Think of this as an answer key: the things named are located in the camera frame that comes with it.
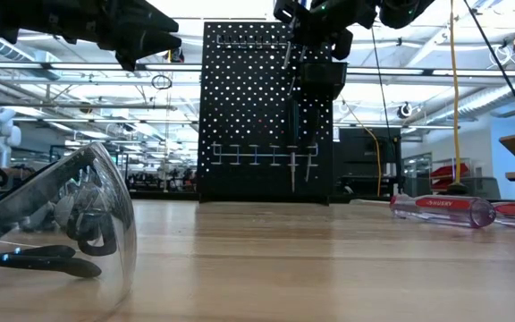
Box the red storage bin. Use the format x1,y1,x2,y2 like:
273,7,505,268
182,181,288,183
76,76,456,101
431,163,470,179
430,178,455,192

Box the clear safety glasses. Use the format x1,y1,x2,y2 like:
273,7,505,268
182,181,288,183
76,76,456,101
0,141,139,322

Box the small black hanging ring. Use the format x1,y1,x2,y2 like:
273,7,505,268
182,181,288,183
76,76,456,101
150,74,173,91

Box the long black cable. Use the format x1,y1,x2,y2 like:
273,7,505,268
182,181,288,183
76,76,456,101
461,0,515,151

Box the thin yellow hanging cable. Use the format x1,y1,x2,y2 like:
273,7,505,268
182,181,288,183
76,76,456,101
341,98,383,197

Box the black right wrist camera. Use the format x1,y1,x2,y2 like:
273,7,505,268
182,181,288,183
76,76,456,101
330,29,355,62

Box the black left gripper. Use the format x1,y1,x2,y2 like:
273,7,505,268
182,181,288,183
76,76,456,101
0,0,182,72

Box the black plastic peg board bin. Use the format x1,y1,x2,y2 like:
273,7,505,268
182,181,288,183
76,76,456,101
295,61,349,100

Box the black handled long screwdriver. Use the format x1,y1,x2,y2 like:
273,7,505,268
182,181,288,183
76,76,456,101
286,100,301,194

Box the glass door cabinet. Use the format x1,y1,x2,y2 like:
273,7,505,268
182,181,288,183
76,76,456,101
402,152,433,198

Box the black metal peg board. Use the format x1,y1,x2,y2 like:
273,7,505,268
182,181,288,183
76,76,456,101
198,21,335,206

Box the black round cable base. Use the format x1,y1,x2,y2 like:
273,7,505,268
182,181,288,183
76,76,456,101
445,182,469,197

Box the silver multi-hook tool rail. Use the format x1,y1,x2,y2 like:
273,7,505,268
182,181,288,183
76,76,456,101
215,34,301,49

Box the small black cable reel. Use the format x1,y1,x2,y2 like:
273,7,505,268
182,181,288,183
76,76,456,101
395,101,416,121

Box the black cabinet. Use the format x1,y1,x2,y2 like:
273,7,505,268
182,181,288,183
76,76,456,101
333,127,404,198

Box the thin black hanging cable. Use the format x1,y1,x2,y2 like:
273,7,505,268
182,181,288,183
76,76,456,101
368,20,397,197

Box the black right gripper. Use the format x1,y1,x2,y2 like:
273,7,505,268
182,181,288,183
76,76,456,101
274,0,377,46

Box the thick yellow cable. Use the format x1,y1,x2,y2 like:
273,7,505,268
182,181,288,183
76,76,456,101
448,0,463,185

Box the grey storage bin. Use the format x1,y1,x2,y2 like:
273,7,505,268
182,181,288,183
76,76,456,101
466,177,502,201

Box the silver ring screwdriver rail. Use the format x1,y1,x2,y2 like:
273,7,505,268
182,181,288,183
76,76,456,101
210,141,320,167

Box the black aluminium table frame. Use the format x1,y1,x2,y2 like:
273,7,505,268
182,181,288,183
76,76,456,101
0,187,515,216

